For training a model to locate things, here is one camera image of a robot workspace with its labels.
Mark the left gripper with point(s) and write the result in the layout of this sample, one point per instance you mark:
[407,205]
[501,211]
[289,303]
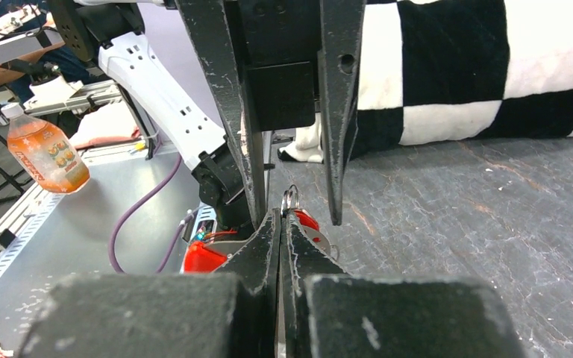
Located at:
[259,60]

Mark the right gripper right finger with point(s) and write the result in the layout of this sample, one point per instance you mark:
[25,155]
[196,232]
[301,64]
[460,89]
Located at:
[330,313]

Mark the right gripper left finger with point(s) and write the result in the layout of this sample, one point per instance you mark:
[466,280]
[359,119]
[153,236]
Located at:
[228,313]

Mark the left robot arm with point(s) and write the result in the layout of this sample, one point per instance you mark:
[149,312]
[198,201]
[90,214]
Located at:
[112,35]

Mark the black white checkered blanket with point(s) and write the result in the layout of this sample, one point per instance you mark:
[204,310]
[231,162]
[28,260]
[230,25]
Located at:
[434,71]

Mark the orange drink bottle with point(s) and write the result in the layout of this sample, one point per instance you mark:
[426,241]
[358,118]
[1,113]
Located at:
[44,151]

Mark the white toothed cable duct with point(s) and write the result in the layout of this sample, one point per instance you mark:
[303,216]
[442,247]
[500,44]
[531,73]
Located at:
[24,235]

